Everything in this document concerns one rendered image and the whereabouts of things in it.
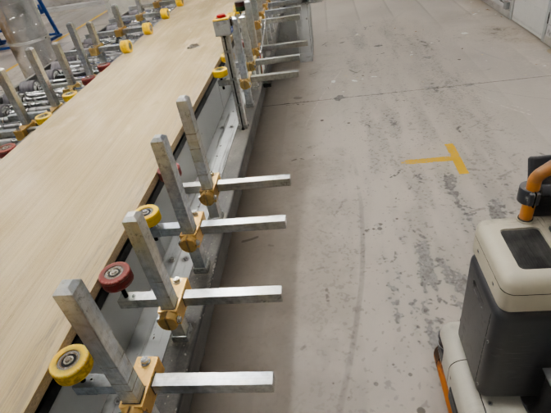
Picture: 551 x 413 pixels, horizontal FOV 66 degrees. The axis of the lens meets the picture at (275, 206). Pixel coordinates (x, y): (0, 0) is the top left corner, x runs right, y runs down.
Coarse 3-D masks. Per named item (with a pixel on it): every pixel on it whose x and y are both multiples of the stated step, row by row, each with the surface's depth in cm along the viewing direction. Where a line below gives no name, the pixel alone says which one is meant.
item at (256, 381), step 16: (80, 384) 92; (96, 384) 91; (160, 384) 89; (176, 384) 88; (192, 384) 88; (208, 384) 87; (224, 384) 87; (240, 384) 86; (256, 384) 86; (272, 384) 86
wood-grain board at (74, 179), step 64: (192, 0) 414; (128, 64) 264; (192, 64) 244; (64, 128) 193; (128, 128) 183; (0, 192) 153; (64, 192) 146; (128, 192) 140; (0, 256) 121; (64, 256) 117; (0, 320) 101; (64, 320) 98; (0, 384) 86
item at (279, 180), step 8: (264, 176) 148; (272, 176) 148; (280, 176) 147; (288, 176) 146; (184, 184) 152; (192, 184) 151; (224, 184) 149; (232, 184) 148; (240, 184) 148; (248, 184) 148; (256, 184) 148; (264, 184) 147; (272, 184) 147; (280, 184) 147; (288, 184) 147; (192, 192) 151
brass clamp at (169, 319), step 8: (184, 280) 113; (176, 288) 111; (184, 288) 112; (176, 304) 107; (184, 304) 111; (160, 312) 106; (168, 312) 105; (176, 312) 105; (184, 312) 111; (160, 320) 105; (168, 320) 104; (176, 320) 105; (168, 328) 106; (176, 328) 106
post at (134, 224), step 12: (132, 216) 90; (132, 228) 91; (144, 228) 93; (132, 240) 93; (144, 240) 93; (144, 252) 95; (156, 252) 98; (144, 264) 97; (156, 264) 97; (156, 276) 99; (168, 276) 104; (156, 288) 102; (168, 288) 103; (168, 300) 104; (180, 324) 109
